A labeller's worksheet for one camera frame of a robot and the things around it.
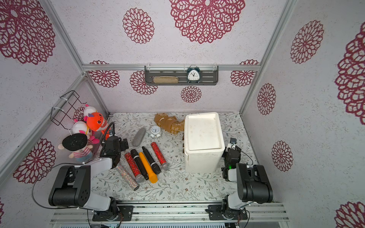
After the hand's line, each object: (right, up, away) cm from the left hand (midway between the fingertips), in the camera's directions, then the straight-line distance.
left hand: (117, 141), depth 94 cm
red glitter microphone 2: (+14, -16, -8) cm, 23 cm away
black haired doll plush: (-14, +1, -17) cm, 22 cm away
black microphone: (+27, -16, -7) cm, 32 cm away
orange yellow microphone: (+26, -20, -11) cm, 34 cm away
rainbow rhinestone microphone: (+13, -22, -12) cm, 29 cm away
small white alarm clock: (+24, +6, +10) cm, 26 cm away
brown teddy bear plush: (+34, +12, +9) cm, 37 cm away
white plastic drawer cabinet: (+54, 0, -20) cm, 58 cm away
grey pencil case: (+11, +2, +10) cm, 15 cm away
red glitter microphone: (+32, -14, -6) cm, 36 cm away
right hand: (+72, 0, -3) cm, 72 cm away
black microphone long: (+12, -9, -1) cm, 15 cm away
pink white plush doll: (-18, +10, -8) cm, 22 cm away
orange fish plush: (-12, +13, -4) cm, 18 cm away
